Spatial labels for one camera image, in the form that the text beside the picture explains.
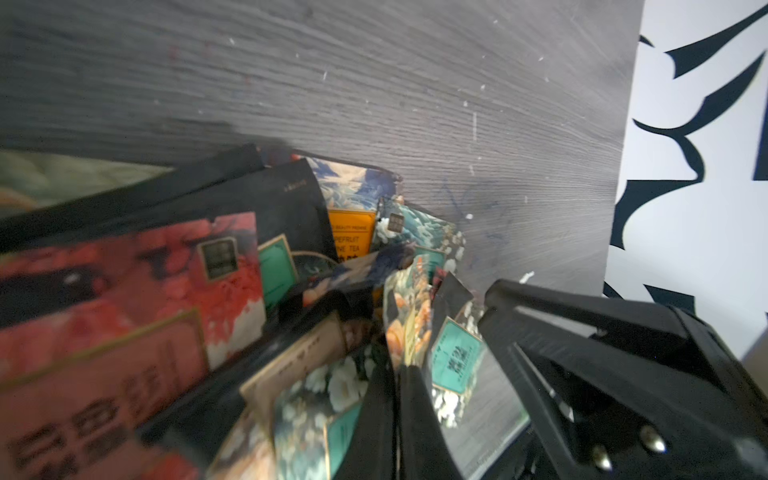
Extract black tea bag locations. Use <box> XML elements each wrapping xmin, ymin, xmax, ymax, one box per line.
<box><xmin>1</xmin><ymin>144</ymin><xmax>338</xmax><ymax>278</ymax></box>

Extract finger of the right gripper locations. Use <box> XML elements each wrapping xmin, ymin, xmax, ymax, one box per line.
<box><xmin>479</xmin><ymin>280</ymin><xmax>767</xmax><ymax>479</ymax></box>

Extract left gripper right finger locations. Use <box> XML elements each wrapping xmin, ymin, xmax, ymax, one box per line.
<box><xmin>398</xmin><ymin>365</ymin><xmax>462</xmax><ymax>479</ymax></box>

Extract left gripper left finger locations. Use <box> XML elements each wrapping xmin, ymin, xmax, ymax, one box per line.
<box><xmin>334</xmin><ymin>361</ymin><xmax>396</xmax><ymax>480</ymax></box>

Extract green label tea bag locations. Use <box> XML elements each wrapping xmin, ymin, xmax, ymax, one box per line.
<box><xmin>426</xmin><ymin>273</ymin><xmax>486</xmax><ymax>428</ymax></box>

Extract dark red floral tea bag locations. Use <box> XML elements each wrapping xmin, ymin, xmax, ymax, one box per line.
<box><xmin>1</xmin><ymin>212</ymin><xmax>266</xmax><ymax>479</ymax></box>

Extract beige label floral tea bag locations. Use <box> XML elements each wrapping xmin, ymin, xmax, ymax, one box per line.
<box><xmin>205</xmin><ymin>313</ymin><xmax>383</xmax><ymax>479</ymax></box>

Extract yellow label tea bag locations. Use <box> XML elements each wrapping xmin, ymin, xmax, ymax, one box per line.
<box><xmin>291</xmin><ymin>153</ymin><xmax>402</xmax><ymax>262</ymax></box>

